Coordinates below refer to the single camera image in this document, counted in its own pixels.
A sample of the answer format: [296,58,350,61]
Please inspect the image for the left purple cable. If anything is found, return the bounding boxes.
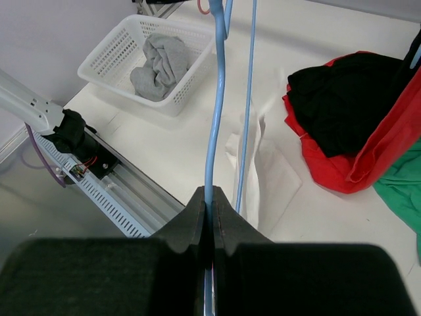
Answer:
[24,123,66,188]

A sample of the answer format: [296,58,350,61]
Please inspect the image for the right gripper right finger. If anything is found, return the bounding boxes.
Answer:
[212,187,416,315]

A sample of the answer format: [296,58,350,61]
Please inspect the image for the aluminium frame left posts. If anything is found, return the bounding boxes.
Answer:
[132,0,185,18]

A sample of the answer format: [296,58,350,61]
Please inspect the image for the white tank top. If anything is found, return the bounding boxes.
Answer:
[239,110,302,236]

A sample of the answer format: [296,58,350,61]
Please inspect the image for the black tank top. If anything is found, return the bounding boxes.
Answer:
[287,36,420,157]

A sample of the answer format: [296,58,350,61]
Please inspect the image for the pink hanger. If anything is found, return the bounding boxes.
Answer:
[197,0,211,15]

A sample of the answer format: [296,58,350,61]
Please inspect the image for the grey tank top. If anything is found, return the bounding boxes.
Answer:
[130,33,189,102]

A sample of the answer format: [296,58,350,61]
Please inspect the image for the white plastic basket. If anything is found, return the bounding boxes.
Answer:
[78,15,214,117]

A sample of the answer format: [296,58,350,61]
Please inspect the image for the light blue hanger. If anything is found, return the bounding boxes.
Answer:
[205,0,257,213]

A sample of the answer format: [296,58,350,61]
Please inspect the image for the green tank top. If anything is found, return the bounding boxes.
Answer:
[372,138,421,238]

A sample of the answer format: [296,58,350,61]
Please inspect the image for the white slotted cable duct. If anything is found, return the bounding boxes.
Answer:
[33,132,151,238]

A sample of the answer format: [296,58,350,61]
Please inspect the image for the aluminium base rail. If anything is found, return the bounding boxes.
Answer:
[85,126,187,231]

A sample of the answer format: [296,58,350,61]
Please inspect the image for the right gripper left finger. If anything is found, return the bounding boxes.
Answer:
[1,187,205,315]

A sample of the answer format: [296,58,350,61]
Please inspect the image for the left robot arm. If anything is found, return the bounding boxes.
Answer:
[1,71,91,157]

